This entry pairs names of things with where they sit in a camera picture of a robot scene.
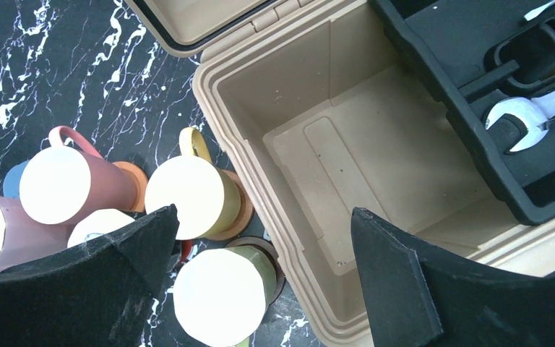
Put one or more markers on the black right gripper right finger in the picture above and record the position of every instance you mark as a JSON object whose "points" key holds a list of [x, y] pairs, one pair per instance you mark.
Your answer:
{"points": [[419, 294]]}

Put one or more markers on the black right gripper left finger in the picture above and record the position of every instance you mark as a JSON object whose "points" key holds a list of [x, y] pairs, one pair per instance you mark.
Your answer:
{"points": [[98, 293]]}

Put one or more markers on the red coaster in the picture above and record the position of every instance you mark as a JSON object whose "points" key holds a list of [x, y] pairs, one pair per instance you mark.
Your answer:
{"points": [[186, 250]]}

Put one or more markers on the pink mug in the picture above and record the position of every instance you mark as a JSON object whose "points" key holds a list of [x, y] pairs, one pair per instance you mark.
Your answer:
{"points": [[70, 179]]}

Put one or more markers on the orange wooden coaster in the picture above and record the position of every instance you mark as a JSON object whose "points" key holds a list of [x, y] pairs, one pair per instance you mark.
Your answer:
{"points": [[140, 180]]}

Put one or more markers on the yellow mug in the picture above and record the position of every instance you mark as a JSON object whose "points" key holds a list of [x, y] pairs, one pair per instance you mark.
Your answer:
{"points": [[220, 296]]}

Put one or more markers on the blue grey coaster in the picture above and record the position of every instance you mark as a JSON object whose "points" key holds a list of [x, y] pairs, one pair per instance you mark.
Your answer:
{"points": [[11, 182]]}

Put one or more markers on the peach mug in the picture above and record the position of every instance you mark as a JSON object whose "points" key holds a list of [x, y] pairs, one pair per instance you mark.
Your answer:
{"points": [[207, 201]]}

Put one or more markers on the dark walnut coaster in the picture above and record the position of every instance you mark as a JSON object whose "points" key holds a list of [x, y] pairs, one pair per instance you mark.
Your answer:
{"points": [[269, 250]]}

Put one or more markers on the light wooden coaster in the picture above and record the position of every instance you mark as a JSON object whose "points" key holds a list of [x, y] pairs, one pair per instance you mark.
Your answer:
{"points": [[243, 218]]}

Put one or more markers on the tan plastic toolbox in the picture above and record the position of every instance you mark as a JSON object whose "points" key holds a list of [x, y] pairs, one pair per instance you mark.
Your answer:
{"points": [[320, 114]]}

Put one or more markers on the silver wrench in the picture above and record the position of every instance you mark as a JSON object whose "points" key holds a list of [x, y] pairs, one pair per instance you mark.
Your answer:
{"points": [[536, 114]]}

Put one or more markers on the black toolbox tray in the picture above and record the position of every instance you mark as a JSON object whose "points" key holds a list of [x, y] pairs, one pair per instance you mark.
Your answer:
{"points": [[445, 42]]}

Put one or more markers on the yellow handled screwdriver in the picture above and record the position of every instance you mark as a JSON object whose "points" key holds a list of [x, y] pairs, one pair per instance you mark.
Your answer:
{"points": [[533, 13]]}

